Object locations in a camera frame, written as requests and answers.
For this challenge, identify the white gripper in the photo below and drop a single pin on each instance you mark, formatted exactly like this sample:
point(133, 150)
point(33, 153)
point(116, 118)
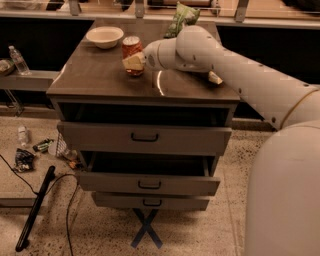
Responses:
point(151, 57)

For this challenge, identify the red coke can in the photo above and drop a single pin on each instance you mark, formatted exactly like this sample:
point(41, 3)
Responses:
point(130, 46)

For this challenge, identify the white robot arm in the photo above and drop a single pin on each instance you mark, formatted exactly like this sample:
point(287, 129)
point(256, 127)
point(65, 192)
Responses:
point(283, 196)

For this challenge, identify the white paper bowl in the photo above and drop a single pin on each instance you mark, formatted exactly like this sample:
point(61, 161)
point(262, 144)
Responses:
point(105, 37)

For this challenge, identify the green can on floor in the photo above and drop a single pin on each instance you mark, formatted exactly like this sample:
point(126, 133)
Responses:
point(43, 145)

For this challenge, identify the bowl on left ledge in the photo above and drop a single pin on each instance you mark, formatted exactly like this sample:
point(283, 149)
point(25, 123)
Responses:
point(6, 67)

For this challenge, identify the green chip bag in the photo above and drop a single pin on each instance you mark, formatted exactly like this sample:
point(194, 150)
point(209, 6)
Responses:
point(184, 16)

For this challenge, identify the brown chip bag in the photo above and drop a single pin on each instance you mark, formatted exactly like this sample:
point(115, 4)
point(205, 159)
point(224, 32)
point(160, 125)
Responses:
point(214, 78)

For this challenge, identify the grey drawer cabinet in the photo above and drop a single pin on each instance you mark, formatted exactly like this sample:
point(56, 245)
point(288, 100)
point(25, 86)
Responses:
point(93, 87)

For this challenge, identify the top grey drawer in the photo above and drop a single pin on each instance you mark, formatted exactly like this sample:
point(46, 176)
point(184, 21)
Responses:
point(145, 139)

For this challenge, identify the grey drawer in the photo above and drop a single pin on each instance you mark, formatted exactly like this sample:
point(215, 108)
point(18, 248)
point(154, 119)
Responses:
point(150, 174)
point(146, 201)
point(145, 139)

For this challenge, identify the clear water bottle on ledge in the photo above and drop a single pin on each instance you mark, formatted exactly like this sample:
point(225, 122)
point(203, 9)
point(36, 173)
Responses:
point(19, 61)

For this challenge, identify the middle grey drawer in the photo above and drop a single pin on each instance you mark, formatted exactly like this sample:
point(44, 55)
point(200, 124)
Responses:
point(150, 174)

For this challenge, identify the small bottle on floor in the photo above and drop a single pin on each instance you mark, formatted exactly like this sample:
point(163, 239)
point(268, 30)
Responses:
point(23, 136)

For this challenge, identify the bottom grey drawer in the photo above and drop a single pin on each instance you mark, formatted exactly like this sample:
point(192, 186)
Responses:
point(146, 201)

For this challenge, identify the dark snack bag on floor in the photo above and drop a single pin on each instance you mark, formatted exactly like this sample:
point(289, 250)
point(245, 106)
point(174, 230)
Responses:
point(24, 160)

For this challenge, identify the blue tape cross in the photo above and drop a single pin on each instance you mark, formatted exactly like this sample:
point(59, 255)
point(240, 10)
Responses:
point(146, 228)

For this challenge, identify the black stand leg left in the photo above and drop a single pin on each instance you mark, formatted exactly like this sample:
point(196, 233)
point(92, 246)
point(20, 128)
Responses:
point(23, 239)

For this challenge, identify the wire basket on floor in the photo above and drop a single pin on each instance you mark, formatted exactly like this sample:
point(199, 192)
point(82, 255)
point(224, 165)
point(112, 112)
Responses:
point(62, 149)

